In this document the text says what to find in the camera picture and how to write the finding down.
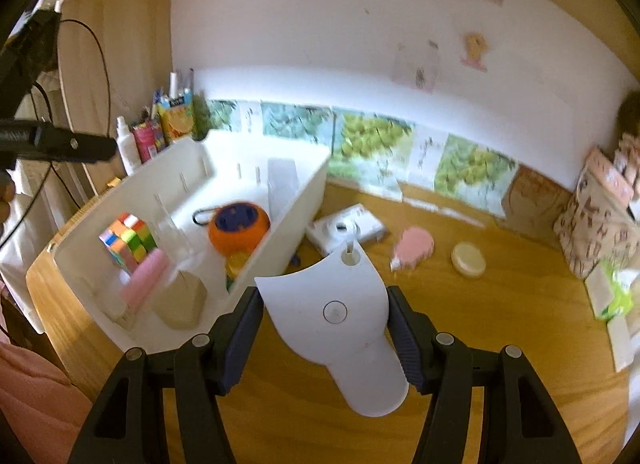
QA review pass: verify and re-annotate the pink round brush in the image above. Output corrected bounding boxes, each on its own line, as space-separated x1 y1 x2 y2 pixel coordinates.
390 227 435 273

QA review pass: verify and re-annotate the pink tube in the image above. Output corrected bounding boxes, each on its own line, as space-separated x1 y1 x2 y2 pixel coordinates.
132 121 166 164

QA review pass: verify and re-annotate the large green grape poster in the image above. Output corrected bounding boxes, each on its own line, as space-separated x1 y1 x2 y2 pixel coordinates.
327 107 417 201

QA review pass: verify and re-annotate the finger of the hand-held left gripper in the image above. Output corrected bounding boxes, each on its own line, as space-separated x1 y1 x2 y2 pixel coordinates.
0 124 118 163

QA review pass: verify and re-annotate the brown paper bag red print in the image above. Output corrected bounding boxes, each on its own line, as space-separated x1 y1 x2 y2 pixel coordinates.
501 164 577 236

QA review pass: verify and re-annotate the white lace cloth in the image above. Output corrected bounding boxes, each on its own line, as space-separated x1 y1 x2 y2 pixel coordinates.
0 69 87 295

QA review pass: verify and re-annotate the wooden desk hutch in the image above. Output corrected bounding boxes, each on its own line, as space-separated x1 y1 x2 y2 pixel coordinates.
52 0 241 197

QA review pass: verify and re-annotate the clear wall card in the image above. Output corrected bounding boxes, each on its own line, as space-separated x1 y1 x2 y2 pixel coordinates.
392 39 441 93

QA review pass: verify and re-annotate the person's left hand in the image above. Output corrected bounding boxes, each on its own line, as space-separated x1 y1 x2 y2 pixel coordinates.
0 169 16 225

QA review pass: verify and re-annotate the white spray bottle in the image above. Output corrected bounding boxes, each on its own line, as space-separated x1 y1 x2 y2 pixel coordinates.
116 117 144 176

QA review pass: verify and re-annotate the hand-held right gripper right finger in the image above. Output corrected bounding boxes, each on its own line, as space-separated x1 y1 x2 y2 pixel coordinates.
387 285 583 464

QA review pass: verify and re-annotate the pink hair roller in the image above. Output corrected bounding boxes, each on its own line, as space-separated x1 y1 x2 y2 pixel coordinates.
121 249 171 311

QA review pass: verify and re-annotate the white instant camera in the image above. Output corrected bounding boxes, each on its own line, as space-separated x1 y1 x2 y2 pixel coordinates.
306 204 389 255

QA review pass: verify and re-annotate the orange juice carton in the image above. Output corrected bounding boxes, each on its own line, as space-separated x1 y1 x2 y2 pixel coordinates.
157 89 196 145

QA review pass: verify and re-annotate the teal grape poster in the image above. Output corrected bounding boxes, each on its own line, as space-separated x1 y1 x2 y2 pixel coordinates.
260 103 334 147

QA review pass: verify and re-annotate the white storage box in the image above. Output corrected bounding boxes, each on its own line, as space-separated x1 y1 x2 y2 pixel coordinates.
25 137 331 356

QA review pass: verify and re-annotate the printed canvas bag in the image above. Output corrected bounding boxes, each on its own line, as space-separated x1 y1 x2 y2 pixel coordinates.
554 147 640 281

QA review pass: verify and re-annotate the grape poster with white panel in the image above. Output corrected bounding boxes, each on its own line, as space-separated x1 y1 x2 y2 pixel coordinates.
409 124 519 217

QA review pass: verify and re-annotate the multicoloured puzzle cube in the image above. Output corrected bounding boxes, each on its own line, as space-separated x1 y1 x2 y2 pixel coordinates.
98 213 157 273

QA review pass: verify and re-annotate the brown-haired doll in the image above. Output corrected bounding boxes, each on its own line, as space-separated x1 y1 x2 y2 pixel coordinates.
615 93 640 146

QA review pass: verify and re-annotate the pink flat device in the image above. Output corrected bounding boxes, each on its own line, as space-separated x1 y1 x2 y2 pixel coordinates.
582 145 638 207

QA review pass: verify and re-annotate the round cream tin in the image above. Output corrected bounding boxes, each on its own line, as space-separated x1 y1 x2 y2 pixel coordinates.
451 243 487 278

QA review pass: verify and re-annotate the clear plastic divider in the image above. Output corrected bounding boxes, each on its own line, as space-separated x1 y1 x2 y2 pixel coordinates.
267 159 299 216

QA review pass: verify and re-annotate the orange round gadget blue face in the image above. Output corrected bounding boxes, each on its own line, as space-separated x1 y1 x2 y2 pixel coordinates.
192 201 272 256

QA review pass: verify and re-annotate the black cable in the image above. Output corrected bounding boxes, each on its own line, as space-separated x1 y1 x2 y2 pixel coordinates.
50 19 112 210

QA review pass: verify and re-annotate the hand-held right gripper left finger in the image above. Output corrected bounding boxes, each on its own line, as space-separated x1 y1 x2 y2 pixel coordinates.
67 287 265 464

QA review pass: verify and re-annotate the pale small grape poster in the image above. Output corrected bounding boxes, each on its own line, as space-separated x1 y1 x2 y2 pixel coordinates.
206 99 262 135

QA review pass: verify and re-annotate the green tissue pack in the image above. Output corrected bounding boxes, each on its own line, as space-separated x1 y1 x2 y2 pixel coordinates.
585 259 640 323

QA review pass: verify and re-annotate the cream small box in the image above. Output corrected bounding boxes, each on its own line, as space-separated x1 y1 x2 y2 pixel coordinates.
150 269 208 330

